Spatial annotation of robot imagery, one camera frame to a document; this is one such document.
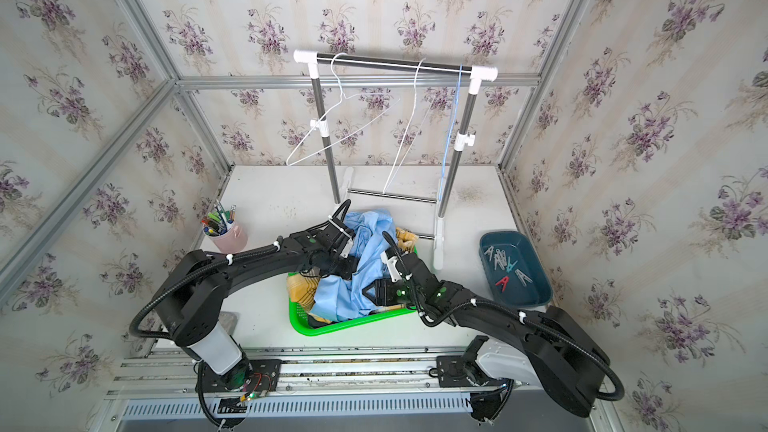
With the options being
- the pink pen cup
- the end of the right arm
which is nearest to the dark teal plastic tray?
the end of the right arm

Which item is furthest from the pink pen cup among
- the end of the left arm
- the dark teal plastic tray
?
the dark teal plastic tray

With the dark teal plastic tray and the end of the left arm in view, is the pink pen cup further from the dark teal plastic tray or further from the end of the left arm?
the dark teal plastic tray

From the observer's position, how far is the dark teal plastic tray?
880 mm

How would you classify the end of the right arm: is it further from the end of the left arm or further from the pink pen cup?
the pink pen cup
